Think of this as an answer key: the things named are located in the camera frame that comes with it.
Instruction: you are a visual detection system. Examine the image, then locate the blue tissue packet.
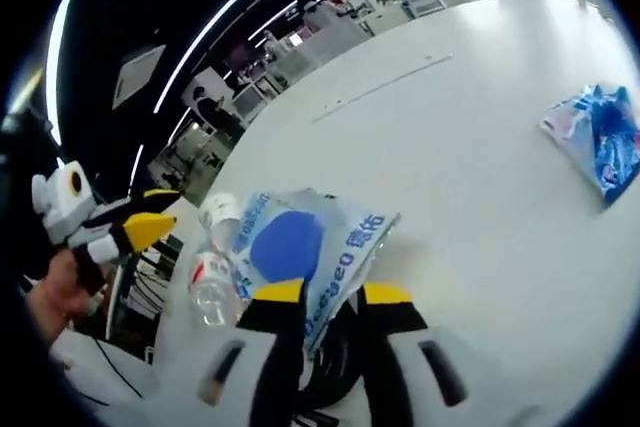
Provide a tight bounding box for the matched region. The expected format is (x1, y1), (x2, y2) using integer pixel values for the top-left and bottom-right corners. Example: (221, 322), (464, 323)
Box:
(538, 83), (640, 209)

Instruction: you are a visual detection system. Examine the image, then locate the ceiling air conditioner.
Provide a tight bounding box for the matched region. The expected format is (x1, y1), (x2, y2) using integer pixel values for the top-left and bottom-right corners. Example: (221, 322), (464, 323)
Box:
(111, 43), (168, 110)

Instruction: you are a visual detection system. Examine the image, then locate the clear plastic water bottle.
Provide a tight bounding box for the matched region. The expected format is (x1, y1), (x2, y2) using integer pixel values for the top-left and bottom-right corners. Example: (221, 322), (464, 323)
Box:
(188, 240), (252, 329)

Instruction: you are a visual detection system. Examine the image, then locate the plastic bag with blue pad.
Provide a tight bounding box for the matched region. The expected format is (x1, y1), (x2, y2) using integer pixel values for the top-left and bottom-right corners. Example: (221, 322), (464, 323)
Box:
(231, 188), (402, 354)

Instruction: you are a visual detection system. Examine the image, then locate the person's left hand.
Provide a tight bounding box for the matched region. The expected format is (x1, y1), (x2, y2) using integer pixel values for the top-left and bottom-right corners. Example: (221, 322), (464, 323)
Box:
(29, 249), (109, 337)

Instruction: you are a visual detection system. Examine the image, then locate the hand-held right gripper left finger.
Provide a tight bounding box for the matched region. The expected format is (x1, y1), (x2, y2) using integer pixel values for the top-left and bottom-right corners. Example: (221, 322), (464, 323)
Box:
(184, 278), (310, 427)

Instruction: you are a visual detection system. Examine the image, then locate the curved ceiling light strip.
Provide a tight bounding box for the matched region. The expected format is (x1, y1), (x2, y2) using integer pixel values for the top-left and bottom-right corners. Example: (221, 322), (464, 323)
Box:
(153, 0), (352, 114)

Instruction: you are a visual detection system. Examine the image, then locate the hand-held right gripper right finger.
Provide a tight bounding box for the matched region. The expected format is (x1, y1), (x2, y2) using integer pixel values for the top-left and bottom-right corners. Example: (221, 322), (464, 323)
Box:
(351, 282), (502, 427)

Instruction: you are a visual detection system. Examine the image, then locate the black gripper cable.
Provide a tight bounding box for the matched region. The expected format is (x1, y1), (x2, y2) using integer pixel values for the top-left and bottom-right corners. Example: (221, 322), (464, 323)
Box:
(93, 335), (150, 399)

